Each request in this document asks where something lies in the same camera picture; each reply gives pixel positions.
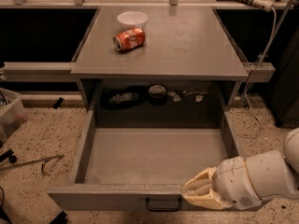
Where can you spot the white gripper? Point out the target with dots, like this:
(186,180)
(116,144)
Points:
(234,182)

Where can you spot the grey top drawer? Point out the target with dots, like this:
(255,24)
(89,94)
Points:
(117,169)

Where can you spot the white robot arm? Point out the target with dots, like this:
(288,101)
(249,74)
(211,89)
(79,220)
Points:
(274,173)

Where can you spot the grey drawer cabinet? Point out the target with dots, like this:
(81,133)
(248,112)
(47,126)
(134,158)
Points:
(182,42)

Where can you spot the black tape roll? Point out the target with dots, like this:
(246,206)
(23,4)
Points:
(157,94)

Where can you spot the black pouch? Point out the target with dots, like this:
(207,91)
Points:
(122,99)

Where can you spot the metal rod on floor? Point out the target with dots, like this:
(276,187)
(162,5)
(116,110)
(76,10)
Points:
(20,165)

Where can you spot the orange soda can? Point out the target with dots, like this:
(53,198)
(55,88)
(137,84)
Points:
(129,39)

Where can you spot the black block on floor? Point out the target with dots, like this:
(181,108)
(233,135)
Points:
(58,103)

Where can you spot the white bowl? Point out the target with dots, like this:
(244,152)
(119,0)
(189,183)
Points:
(132,19)

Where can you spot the clear plastic bin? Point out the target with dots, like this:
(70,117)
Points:
(12,113)

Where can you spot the black top drawer handle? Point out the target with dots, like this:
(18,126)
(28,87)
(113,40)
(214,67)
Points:
(163,205)

